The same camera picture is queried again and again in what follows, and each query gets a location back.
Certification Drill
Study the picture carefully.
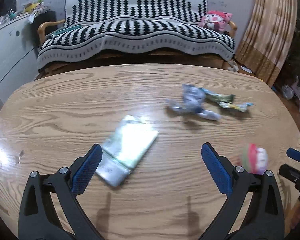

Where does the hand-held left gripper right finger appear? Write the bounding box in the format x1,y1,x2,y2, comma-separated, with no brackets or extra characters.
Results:
201,142,286,240

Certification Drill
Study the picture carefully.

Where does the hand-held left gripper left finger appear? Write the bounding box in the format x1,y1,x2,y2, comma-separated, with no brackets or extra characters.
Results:
18,144,103,240

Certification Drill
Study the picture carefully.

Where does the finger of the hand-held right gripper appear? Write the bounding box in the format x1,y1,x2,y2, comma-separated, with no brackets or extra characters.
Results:
278,164,300,201
286,148,300,167

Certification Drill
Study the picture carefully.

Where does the pink and green cup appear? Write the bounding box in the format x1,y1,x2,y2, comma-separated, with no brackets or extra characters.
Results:
240,143,270,174

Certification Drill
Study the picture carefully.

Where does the silver foil packet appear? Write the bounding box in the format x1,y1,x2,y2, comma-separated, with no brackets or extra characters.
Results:
95,115,160,188

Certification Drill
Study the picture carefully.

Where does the grey white soft toy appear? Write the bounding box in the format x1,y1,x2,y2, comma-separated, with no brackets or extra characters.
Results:
282,84,293,98

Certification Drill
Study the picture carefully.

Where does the yellow green snack wrapper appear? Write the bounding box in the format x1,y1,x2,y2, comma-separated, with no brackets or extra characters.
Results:
218,101,255,113

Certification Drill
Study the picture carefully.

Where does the dark green snack wrapper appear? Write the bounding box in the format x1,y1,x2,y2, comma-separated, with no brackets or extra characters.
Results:
204,90,236,104

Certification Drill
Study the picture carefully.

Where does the blue grey crumpled wrapper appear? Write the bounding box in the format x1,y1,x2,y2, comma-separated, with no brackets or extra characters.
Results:
165,83,222,122

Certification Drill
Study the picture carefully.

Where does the white paper sheet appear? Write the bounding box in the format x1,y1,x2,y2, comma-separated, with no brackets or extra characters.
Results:
240,65,255,75

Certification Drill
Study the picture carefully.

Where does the white slipper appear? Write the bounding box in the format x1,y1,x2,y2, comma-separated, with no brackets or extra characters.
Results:
227,60,239,72

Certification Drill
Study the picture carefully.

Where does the beige patterned curtain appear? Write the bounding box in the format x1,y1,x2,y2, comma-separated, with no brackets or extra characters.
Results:
234,0,298,87

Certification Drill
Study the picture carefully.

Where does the white dresser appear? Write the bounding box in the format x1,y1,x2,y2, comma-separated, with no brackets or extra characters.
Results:
0,9,44,107

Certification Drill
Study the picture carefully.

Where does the black-white patterned sofa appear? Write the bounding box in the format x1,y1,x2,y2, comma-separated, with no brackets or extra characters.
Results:
37,0,235,71

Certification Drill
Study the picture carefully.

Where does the pink plush toy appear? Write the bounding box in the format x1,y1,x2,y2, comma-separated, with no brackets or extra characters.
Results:
198,10,234,34

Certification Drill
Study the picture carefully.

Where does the dark side cabinet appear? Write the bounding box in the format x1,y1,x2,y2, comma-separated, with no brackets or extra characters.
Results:
31,10,57,53

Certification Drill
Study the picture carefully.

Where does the yellow stuffed toy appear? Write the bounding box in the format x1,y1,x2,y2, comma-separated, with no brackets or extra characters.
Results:
23,1,45,13

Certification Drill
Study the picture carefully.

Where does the wooden sofa frame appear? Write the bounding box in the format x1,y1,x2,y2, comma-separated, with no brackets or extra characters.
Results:
37,19,238,81

